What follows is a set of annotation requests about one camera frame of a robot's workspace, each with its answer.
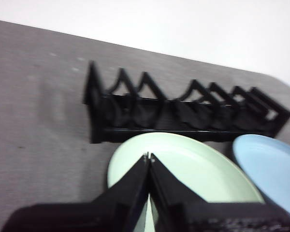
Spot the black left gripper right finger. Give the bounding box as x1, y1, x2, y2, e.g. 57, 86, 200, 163
149, 154, 290, 232

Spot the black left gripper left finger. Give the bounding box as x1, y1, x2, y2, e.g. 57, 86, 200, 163
1, 154, 150, 232

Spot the pale green plate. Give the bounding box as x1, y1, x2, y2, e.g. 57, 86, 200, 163
107, 132, 265, 232

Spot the light blue plate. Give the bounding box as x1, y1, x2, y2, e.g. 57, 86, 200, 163
232, 134, 290, 219

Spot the black plastic plate rack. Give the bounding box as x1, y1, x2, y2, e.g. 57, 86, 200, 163
83, 60, 290, 145

